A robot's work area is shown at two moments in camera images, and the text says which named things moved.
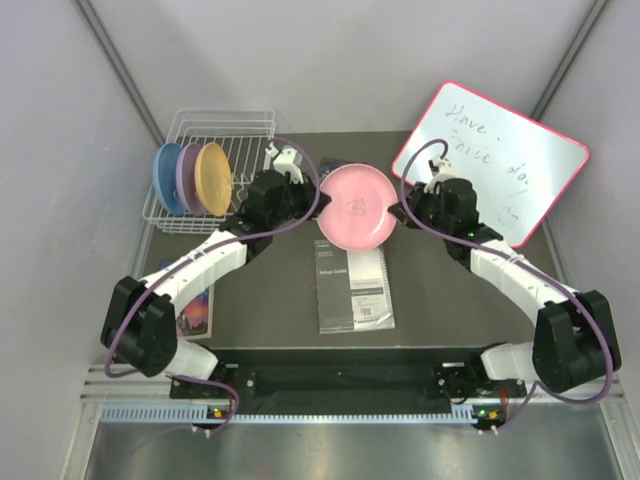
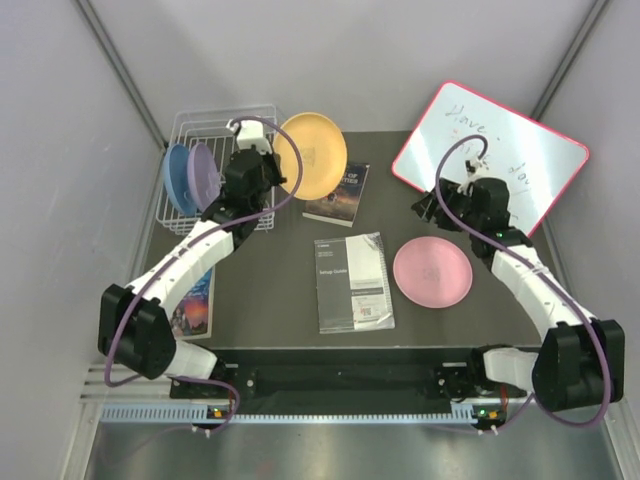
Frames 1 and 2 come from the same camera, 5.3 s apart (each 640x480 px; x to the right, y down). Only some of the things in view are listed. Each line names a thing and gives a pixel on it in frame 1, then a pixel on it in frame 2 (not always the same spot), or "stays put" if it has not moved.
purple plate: (186, 178) → (203, 176)
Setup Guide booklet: (353, 293) stays put
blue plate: (164, 175) → (175, 174)
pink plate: (357, 217) → (433, 272)
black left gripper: (304, 187) → (273, 160)
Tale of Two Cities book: (328, 165) → (341, 205)
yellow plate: (213, 178) → (324, 152)
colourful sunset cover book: (196, 318) stays put
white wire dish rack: (244, 135) stays put
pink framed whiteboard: (519, 169) stays put
